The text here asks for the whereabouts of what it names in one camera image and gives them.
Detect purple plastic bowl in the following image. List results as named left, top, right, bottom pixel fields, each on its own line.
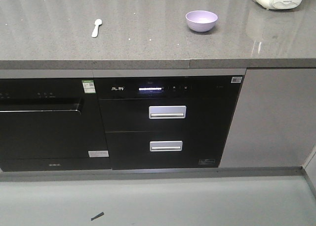
left=185, top=10, right=218, bottom=33

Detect grey cabinet door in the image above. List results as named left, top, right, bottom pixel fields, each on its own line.
left=220, top=69, right=316, bottom=168

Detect black drawer sterilizer cabinet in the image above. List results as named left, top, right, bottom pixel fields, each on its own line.
left=94, top=75, right=243, bottom=170

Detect black strip on floor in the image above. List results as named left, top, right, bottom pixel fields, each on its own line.
left=90, top=212, right=105, bottom=221

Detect pale green plastic spoon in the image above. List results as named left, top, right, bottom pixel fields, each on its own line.
left=91, top=19, right=102, bottom=38

